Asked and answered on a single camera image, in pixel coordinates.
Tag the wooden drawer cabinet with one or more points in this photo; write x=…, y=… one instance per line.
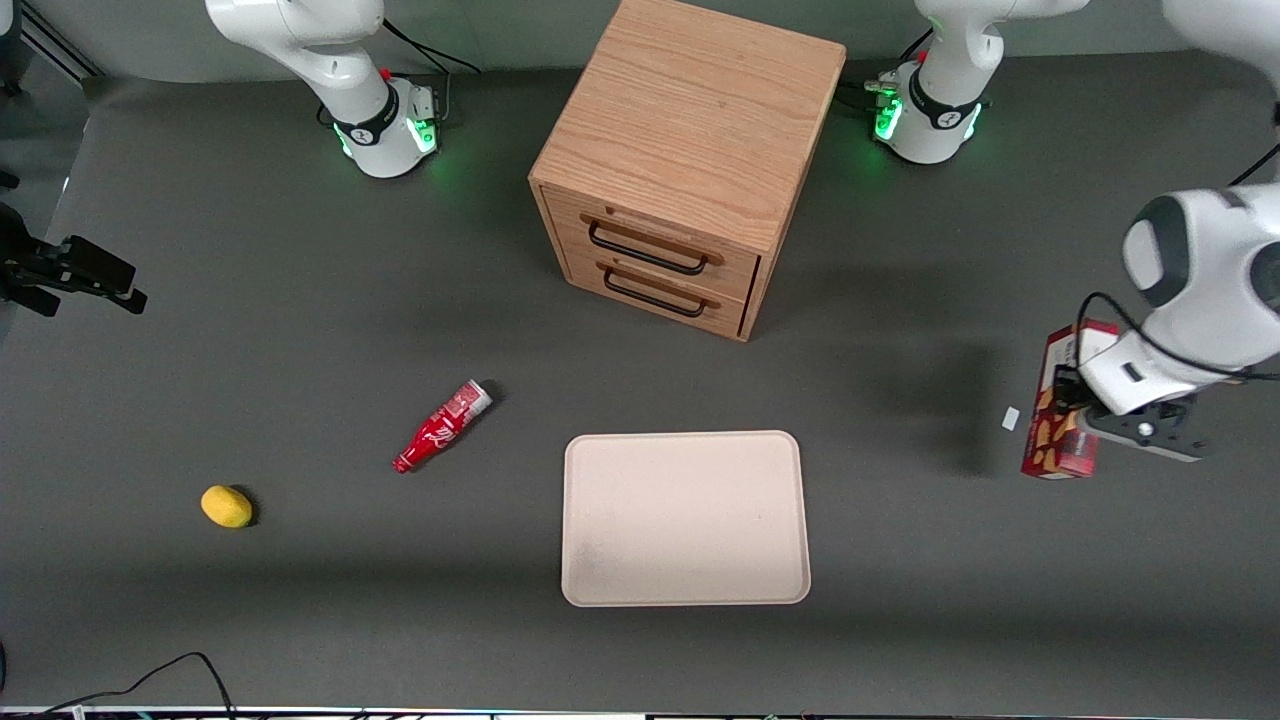
x=700, y=110

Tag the small white paper scrap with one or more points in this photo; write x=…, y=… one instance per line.
x=1010, y=418

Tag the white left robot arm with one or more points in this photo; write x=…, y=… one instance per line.
x=1200, y=260

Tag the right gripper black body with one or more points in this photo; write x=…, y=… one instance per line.
x=38, y=268

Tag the red cookie box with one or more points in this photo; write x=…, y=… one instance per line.
x=1045, y=452

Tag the red cola bottle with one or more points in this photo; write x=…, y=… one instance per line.
x=440, y=428

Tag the aluminium frame rail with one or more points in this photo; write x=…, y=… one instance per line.
x=60, y=42

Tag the beige rectangular tray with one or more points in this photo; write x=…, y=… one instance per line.
x=685, y=520

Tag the yellow lemon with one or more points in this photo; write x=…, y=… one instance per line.
x=226, y=506

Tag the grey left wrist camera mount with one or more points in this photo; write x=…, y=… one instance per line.
x=1160, y=435

